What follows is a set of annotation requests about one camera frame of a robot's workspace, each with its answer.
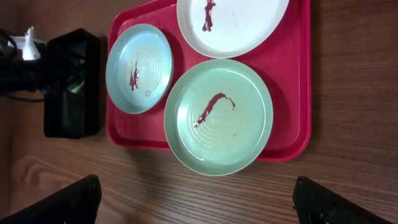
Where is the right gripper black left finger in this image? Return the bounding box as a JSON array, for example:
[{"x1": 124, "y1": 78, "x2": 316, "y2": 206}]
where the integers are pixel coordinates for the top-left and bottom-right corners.
[{"x1": 1, "y1": 174, "x2": 102, "y2": 224}]

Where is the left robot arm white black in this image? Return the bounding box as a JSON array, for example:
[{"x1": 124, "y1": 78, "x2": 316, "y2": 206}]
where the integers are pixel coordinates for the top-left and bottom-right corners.
[{"x1": 1, "y1": 29, "x2": 45, "y2": 103}]

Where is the red plastic tray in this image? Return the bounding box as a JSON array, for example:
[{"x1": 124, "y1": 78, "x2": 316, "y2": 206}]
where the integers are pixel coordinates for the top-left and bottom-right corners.
[{"x1": 106, "y1": 0, "x2": 312, "y2": 162}]

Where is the light blue plate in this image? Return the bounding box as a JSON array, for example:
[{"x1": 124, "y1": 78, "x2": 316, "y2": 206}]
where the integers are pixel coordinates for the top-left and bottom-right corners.
[{"x1": 106, "y1": 24, "x2": 174, "y2": 114}]

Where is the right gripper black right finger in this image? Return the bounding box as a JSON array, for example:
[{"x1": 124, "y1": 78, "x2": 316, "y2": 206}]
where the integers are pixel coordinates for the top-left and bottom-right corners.
[{"x1": 293, "y1": 176, "x2": 391, "y2": 224}]

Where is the light green plate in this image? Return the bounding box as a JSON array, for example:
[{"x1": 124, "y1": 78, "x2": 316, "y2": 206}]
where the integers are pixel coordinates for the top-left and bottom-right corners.
[{"x1": 164, "y1": 59, "x2": 274, "y2": 176}]

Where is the white plate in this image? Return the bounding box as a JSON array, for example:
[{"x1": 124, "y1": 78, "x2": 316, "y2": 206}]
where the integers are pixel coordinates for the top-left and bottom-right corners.
[{"x1": 176, "y1": 0, "x2": 289, "y2": 58}]

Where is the black plastic tray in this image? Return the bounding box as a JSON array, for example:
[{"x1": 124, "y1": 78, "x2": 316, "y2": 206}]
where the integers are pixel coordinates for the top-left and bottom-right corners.
[{"x1": 44, "y1": 28, "x2": 101, "y2": 139}]

